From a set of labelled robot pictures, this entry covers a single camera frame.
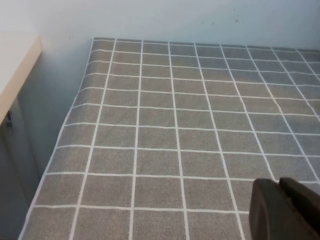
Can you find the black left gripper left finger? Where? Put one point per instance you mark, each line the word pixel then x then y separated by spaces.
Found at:
pixel 270 215

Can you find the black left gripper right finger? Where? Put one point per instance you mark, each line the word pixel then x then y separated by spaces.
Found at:
pixel 303 200

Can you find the grey white-checked tablecloth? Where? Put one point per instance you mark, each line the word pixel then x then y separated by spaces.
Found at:
pixel 162 125

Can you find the white desk beige edge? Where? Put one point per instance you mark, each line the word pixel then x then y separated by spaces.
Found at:
pixel 15 65

